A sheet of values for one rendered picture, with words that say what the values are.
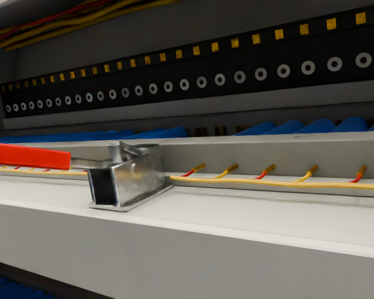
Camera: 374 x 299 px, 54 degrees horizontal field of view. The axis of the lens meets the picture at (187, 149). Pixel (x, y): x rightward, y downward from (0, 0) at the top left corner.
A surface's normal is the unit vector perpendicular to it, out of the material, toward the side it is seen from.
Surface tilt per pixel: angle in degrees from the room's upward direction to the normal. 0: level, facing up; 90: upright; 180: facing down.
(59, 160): 90
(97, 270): 109
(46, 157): 90
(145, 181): 90
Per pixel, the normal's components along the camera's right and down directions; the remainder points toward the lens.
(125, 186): 0.82, -0.01
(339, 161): -0.56, 0.23
